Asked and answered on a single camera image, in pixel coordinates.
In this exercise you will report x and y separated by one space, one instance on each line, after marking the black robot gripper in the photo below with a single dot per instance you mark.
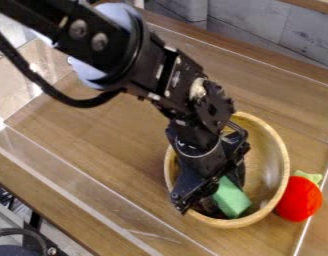
207 157

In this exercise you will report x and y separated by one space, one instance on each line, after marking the green rectangular stick block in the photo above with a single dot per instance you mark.
231 201

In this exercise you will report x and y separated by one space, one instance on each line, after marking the brown wooden bowl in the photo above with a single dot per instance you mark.
267 170

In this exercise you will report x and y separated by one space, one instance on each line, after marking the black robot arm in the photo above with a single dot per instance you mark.
120 58

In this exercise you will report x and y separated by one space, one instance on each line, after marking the red toy strawberry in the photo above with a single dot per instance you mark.
302 198

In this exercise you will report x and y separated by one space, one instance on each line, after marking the black table clamp base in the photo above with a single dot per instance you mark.
24 241

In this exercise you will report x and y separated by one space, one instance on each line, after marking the clear acrylic tray enclosure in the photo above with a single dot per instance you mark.
87 166

